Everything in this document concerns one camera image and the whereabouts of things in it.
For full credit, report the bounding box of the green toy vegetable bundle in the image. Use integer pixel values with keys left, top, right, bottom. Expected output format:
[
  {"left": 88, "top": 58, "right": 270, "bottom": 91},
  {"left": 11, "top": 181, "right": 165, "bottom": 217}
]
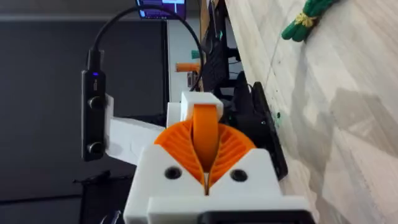
[{"left": 280, "top": 0, "right": 340, "bottom": 43}]

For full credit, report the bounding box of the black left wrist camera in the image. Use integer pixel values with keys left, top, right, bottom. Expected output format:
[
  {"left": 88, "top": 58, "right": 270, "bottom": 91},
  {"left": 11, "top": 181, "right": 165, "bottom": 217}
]
[{"left": 81, "top": 69, "right": 107, "bottom": 162}]

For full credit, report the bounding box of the black camera cable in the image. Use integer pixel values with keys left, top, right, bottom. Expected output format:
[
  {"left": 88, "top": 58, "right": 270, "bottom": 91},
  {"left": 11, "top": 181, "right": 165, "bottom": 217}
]
[{"left": 86, "top": 4, "right": 205, "bottom": 93}]

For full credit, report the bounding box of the computer monitor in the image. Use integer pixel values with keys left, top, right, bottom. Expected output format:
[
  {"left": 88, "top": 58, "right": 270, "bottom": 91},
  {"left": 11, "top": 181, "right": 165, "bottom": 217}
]
[{"left": 135, "top": 0, "right": 188, "bottom": 21}]

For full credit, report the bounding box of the orange tool handle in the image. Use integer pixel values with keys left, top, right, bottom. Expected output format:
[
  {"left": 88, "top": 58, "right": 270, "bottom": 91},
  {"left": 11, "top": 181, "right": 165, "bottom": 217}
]
[{"left": 175, "top": 62, "right": 200, "bottom": 73}]

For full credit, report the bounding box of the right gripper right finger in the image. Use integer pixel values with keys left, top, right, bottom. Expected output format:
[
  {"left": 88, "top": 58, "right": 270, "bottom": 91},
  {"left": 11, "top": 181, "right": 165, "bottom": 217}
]
[{"left": 206, "top": 123, "right": 284, "bottom": 197}]

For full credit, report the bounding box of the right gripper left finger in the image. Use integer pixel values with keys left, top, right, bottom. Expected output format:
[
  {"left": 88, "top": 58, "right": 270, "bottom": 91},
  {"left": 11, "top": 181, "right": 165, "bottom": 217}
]
[{"left": 123, "top": 119, "right": 208, "bottom": 224}]

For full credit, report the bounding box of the black rail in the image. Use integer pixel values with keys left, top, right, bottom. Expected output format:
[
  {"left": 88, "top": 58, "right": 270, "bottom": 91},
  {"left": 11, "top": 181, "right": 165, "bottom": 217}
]
[{"left": 251, "top": 81, "right": 289, "bottom": 182}]

